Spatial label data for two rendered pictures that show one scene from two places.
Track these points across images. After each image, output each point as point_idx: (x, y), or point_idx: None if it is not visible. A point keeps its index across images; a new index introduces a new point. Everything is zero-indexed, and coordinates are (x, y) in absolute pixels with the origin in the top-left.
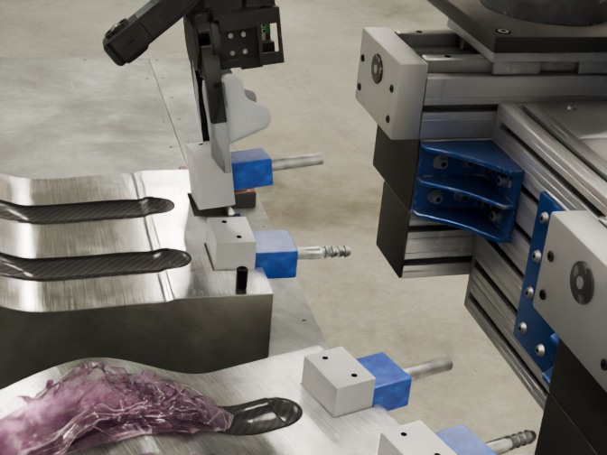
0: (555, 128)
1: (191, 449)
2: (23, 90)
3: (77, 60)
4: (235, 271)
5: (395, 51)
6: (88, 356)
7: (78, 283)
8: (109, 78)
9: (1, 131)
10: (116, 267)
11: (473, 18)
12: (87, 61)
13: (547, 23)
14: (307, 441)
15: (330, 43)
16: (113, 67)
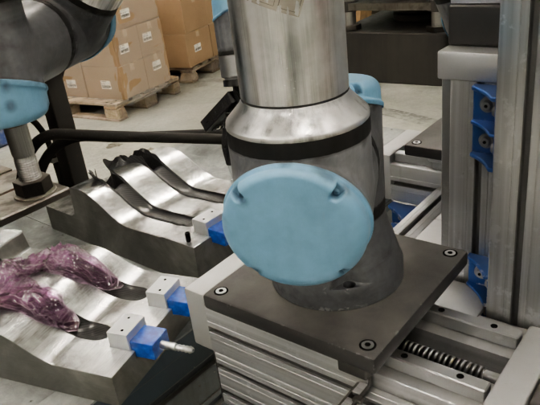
0: (434, 210)
1: (68, 287)
2: None
3: (387, 128)
4: (199, 234)
5: (389, 145)
6: (143, 251)
7: (153, 221)
8: (386, 141)
9: None
10: (176, 219)
11: (422, 132)
12: (390, 130)
13: None
14: (124, 308)
15: None
16: (398, 135)
